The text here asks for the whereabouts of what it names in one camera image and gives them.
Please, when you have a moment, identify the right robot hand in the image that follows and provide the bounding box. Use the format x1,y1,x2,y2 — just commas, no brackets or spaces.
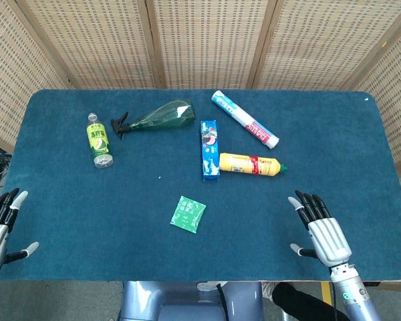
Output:
287,190,353,268

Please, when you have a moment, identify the green sachet packet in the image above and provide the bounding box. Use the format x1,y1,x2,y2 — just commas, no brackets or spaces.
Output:
169,195,207,235

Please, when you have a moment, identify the white blue wrap roll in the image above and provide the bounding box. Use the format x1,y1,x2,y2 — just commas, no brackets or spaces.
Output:
211,90,280,150

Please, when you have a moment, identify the black cloth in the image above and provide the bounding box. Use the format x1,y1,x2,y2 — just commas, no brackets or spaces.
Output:
271,282,350,321

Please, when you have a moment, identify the yellow squeeze bottle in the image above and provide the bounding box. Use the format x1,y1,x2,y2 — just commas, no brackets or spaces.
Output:
219,152,290,177

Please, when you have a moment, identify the green label drink bottle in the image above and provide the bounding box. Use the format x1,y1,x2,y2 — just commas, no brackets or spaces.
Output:
87,112,115,170

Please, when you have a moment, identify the blue table mat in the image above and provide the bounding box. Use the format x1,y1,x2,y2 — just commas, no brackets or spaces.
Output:
0,88,401,282

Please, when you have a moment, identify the blue cookie box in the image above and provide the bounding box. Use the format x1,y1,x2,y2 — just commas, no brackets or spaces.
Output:
200,118,221,183

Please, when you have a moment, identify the silver robot torso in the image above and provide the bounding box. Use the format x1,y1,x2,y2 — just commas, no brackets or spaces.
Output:
117,280,265,321

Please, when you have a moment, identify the green spray bottle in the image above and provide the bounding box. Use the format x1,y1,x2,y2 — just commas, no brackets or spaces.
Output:
110,99,195,140

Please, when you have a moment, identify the woven folding screen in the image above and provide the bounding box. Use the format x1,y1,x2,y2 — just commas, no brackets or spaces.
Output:
0,0,401,215

